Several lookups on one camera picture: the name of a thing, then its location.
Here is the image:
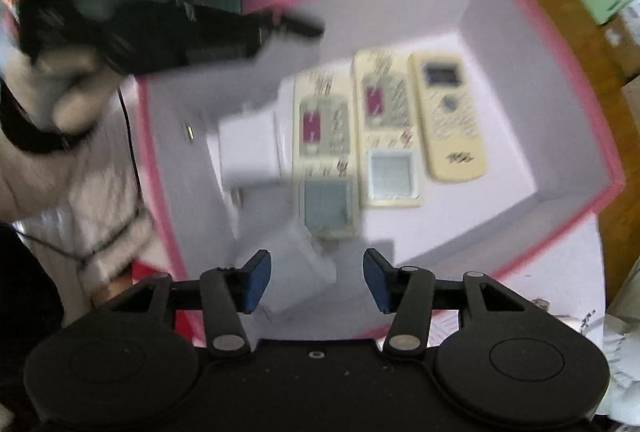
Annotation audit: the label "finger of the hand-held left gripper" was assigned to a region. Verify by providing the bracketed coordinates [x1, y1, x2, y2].
[260, 10, 327, 44]

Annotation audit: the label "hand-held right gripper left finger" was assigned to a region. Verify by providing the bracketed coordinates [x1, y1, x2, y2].
[102, 249, 273, 359]

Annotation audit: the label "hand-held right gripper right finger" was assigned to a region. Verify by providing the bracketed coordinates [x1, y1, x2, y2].
[362, 248, 534, 359]

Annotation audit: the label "small white plug charger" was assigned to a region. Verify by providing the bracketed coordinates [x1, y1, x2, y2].
[260, 221, 339, 313]

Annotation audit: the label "beige remote with magenta panel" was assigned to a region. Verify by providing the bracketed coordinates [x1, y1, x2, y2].
[353, 48, 423, 209]
[292, 70, 364, 241]

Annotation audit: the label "large white plug charger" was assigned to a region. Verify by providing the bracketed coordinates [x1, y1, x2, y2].
[217, 111, 282, 189]

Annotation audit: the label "yellowish remote with grey display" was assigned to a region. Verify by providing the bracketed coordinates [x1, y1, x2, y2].
[408, 52, 489, 183]

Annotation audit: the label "pink cardboard box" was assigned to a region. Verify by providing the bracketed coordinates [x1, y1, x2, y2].
[131, 0, 627, 349]

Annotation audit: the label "person's left forearm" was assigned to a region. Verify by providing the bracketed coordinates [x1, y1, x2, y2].
[0, 82, 172, 328]

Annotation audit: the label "person's left hand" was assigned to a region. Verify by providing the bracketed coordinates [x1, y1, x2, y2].
[34, 46, 127, 135]

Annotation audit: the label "grey quilted table cloth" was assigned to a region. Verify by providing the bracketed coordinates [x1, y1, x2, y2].
[190, 211, 609, 349]

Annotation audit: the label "white printed packages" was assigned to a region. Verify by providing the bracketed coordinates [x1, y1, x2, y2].
[602, 2, 640, 80]

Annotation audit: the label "black cable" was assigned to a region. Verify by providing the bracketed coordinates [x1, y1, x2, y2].
[15, 86, 143, 270]

